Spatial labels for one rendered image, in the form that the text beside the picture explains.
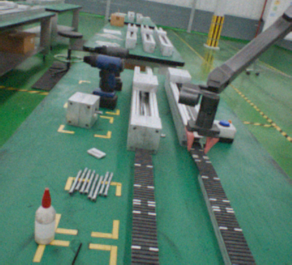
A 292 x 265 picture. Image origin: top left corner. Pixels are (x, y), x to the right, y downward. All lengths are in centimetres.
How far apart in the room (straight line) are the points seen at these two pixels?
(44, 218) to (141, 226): 19
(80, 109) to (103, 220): 49
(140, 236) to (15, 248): 24
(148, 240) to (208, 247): 15
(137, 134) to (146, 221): 37
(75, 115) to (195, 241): 62
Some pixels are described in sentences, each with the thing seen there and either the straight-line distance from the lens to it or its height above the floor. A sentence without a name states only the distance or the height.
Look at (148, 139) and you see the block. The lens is 97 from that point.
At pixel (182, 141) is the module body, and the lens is 112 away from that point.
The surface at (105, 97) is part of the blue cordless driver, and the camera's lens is 130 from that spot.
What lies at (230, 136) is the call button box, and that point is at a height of 81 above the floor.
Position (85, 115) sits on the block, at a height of 83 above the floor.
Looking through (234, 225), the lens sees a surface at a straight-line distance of 74.
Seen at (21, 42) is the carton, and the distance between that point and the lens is 468.
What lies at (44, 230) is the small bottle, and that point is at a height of 82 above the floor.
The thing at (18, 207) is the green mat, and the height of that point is 78.
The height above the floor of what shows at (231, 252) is 81.
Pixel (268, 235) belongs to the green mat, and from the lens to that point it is 82.
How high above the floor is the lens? 125
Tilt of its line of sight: 22 degrees down
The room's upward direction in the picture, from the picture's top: 10 degrees clockwise
